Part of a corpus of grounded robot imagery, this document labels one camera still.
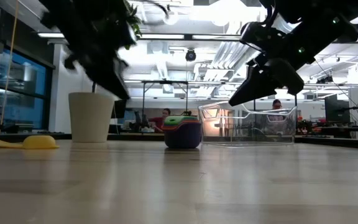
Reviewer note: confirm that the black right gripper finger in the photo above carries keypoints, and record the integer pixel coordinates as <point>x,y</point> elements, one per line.
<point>287,77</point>
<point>253,87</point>

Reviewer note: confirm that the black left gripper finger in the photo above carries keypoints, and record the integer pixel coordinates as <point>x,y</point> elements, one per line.
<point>113,84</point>

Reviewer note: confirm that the green potted plant white pot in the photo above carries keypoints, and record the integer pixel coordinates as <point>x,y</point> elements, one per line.
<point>91,118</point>

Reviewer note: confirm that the green measuring cup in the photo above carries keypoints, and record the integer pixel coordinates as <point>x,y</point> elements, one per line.
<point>182,119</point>

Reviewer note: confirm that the orange measuring cup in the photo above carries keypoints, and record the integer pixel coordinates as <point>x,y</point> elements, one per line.
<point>181,124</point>

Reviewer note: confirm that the red measuring cup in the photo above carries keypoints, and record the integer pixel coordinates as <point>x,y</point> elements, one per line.
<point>181,127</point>

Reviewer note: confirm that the large dark blue measuring cup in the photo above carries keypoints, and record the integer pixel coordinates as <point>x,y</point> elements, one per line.
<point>182,138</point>

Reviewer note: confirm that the yellow measuring cup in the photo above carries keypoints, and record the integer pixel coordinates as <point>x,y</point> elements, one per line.
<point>39,142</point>

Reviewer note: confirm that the black background robot arm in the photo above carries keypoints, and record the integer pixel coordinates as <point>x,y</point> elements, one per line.
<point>138,119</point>

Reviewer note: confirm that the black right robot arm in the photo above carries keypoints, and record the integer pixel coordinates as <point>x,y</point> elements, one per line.
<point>322,6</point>

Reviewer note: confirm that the clear plastic basket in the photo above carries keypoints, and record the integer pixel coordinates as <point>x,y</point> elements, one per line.
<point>247,138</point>

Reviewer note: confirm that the black computer monitor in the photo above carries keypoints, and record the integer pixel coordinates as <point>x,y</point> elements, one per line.
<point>120,109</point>
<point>337,109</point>

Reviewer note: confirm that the black crossbar with light strips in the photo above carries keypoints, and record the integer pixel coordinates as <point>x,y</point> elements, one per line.
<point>188,37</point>

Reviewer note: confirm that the dark framed window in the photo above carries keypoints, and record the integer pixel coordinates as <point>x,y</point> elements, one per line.
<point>26,93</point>

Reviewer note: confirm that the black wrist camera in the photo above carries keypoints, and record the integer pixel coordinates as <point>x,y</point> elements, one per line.
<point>259,35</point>

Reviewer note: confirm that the black background table frame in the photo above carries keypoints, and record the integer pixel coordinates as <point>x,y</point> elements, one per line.
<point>166,82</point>

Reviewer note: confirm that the black round camera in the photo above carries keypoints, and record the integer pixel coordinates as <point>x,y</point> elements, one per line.
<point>190,55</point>

